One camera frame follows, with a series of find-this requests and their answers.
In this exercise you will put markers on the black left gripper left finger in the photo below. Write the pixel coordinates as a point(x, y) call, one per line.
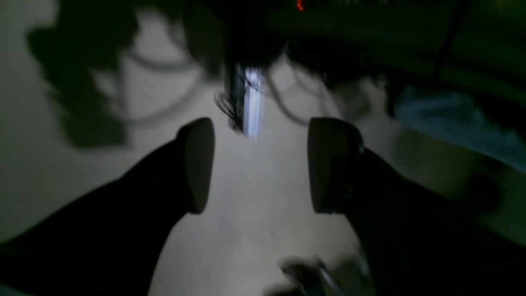
point(108, 242)

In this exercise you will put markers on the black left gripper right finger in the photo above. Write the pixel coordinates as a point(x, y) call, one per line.
point(416, 242)

